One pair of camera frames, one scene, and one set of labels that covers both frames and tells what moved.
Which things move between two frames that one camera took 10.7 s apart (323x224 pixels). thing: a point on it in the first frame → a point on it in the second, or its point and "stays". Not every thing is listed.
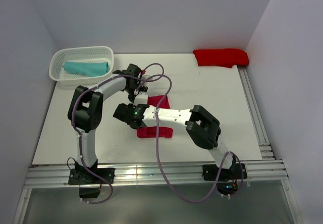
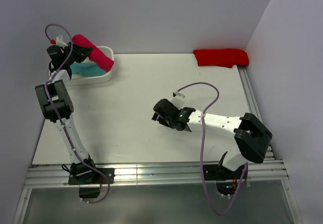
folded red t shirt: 221,58 stays
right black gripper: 131,105 → 163,120
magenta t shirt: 150,131 → 95,54
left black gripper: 143,88 → 81,52
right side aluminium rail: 264,144 stays
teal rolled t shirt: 87,69 stays
